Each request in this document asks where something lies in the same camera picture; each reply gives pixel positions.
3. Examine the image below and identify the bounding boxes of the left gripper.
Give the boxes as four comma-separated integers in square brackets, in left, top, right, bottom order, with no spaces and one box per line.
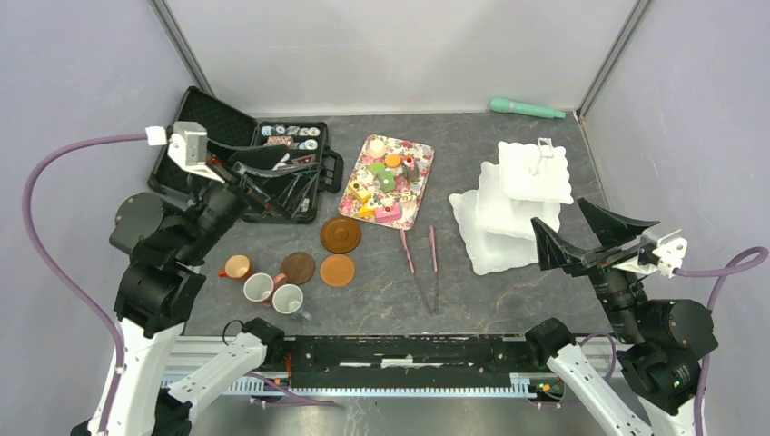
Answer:
[178,135,325,262]

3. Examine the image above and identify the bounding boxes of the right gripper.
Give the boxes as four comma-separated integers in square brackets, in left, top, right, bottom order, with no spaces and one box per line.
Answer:
[529,194,658,340]

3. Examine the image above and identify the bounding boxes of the yellow cube cake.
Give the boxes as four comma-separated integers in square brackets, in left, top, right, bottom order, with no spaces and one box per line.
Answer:
[348,181,371,205]

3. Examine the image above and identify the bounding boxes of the yellow wedge cake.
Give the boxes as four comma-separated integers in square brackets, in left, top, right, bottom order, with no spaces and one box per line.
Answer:
[356,204,377,220]

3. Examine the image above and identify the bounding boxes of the green cake piece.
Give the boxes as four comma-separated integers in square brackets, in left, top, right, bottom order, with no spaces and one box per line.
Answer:
[377,168,397,193]

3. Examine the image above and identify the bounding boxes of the pink cake with cherry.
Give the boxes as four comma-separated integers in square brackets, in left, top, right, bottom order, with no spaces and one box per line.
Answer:
[374,203,402,223]

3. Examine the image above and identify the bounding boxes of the white decorated cake slice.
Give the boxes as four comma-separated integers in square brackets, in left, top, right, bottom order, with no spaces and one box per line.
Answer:
[400,156,420,183]

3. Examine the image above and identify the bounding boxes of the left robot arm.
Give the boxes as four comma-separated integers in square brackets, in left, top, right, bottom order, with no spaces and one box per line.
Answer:
[73,156,290,435]

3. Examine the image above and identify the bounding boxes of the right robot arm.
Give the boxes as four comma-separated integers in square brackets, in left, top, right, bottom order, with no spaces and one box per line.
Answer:
[524,198,718,435]

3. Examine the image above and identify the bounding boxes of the black poker chip case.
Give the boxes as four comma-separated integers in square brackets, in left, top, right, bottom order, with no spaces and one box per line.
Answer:
[174,86,344,224]

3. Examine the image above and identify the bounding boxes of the white three-tier cake stand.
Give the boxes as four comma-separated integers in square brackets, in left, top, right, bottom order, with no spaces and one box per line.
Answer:
[449,137,574,276]

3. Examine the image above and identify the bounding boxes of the large brown saucer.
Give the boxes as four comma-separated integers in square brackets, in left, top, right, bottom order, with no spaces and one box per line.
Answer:
[320,216,362,254]

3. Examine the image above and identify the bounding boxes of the dark brown saucer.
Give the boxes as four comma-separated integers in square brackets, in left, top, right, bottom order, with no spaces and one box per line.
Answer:
[280,252,315,285]

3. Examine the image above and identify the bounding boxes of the green macaron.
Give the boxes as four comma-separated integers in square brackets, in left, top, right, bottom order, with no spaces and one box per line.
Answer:
[369,162,386,175]

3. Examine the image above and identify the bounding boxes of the orange cup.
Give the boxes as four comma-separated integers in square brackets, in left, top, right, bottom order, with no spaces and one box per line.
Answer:
[218,254,252,280]

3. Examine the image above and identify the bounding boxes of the cream dome cake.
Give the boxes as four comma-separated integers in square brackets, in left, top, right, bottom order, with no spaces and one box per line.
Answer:
[367,138,387,159]

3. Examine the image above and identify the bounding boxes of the floral serving tray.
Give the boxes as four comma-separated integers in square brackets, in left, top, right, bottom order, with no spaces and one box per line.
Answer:
[338,134,435,231]

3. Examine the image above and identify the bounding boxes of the orange-brown saucer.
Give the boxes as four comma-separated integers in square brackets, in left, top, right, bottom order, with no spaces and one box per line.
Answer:
[320,254,356,287]

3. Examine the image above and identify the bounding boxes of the orange macaron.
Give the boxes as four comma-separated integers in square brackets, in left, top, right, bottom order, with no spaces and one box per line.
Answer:
[384,154,401,168]

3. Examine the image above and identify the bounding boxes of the mint green rolling pin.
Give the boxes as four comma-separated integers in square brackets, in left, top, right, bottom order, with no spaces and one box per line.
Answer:
[489,97,567,119]

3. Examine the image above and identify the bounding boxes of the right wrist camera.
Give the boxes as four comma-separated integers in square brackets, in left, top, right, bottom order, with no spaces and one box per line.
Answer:
[637,224,688,278]

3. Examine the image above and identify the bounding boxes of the white cup pink handle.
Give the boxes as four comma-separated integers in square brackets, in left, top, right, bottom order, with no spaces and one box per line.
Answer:
[242,272,287,305]

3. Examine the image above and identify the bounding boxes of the white cup grey handle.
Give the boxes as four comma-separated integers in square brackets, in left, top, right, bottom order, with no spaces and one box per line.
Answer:
[271,284,312,321]

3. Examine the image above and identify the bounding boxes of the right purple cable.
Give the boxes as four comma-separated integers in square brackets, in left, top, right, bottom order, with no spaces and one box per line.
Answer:
[672,246,770,436]

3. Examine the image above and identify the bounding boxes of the black mounting rail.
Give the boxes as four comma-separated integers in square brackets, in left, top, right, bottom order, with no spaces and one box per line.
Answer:
[255,334,555,392]

